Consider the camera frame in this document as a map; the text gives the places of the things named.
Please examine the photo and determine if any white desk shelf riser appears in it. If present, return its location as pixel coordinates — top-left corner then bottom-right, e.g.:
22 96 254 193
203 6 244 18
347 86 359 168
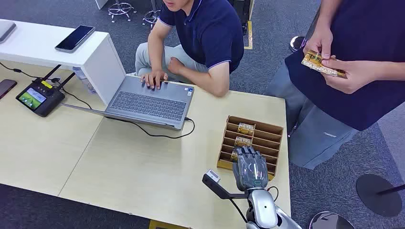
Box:
0 19 127 106

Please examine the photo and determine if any wooden slotted card holder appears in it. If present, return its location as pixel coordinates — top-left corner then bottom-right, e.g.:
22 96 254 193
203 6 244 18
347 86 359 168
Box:
217 115 284 181

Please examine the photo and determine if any grey closed tablet device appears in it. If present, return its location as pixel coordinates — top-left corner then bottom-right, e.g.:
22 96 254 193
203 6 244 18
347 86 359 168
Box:
0 20 17 44

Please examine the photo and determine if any seated person's right hand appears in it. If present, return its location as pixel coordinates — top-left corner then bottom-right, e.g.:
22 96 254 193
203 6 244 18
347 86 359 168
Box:
140 70 169 91

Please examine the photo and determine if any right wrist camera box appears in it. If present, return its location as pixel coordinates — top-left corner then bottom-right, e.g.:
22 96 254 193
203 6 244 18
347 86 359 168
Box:
202 169 249 200

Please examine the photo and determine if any seated person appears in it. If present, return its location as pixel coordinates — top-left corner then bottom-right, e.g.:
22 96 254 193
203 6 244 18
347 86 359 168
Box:
135 0 245 98

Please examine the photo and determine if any dark cabinet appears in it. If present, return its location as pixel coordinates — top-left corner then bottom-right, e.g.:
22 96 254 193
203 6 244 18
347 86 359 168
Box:
227 0 256 36

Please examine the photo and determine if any thin black cable with plug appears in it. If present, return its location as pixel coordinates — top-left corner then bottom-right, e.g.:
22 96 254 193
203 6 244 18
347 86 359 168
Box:
0 62 40 80

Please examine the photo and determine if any dark red smartphone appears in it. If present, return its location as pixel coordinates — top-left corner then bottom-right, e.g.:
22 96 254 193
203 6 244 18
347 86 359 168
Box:
0 79 18 101

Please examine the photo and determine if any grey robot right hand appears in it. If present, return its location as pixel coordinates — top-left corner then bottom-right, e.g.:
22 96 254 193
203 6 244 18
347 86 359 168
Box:
232 145 269 192

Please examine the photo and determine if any large chrome round base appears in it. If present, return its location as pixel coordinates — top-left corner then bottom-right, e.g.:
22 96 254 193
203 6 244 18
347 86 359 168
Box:
308 211 356 229

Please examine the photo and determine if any stack of gold key cards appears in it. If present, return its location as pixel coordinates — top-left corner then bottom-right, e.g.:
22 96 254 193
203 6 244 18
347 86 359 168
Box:
301 50 348 79

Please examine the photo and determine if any chrome stool base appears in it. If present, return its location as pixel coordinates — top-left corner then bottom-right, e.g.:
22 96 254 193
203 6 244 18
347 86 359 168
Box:
107 0 138 23
141 0 162 29

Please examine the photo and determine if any standing person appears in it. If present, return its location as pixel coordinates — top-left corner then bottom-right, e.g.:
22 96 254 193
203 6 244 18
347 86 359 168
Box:
266 0 405 170

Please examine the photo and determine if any small chrome round base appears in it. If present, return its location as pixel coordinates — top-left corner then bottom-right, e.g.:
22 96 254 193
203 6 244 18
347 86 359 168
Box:
289 35 307 53

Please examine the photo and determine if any thin black controller cable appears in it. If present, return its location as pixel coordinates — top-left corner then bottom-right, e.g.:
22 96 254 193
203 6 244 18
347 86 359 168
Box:
62 88 93 110

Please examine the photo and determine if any standing person's right hand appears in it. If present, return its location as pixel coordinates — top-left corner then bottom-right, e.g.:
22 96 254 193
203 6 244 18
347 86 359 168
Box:
303 27 334 60

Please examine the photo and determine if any seated person's left hand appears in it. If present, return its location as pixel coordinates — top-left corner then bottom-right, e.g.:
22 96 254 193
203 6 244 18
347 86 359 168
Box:
167 57 186 76

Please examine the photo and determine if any grey open laptop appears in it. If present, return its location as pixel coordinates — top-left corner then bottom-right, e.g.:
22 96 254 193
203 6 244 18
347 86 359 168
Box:
62 75 195 131

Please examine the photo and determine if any black smartphone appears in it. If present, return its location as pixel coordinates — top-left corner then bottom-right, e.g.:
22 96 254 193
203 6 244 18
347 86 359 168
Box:
54 25 96 53

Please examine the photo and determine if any black remote controller with screen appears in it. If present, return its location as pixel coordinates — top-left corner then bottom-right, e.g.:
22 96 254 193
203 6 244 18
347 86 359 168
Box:
16 64 76 117

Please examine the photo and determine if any black round stanchion base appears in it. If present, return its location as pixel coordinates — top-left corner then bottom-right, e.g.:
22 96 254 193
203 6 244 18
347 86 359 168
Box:
356 174 405 218

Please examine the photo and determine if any yellow floor tape strip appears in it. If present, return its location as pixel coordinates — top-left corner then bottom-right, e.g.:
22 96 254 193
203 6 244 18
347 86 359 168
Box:
244 20 254 50
149 219 191 229

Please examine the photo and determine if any clear plastic water bottle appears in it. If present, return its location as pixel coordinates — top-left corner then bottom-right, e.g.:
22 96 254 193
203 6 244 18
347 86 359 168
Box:
72 66 97 95

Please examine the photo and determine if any standing person's left hand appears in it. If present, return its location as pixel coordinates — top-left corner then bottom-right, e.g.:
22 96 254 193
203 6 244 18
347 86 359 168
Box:
321 55 380 95

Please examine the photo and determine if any black laptop power cable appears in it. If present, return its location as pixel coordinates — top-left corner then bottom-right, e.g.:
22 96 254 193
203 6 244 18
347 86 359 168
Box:
106 117 196 140

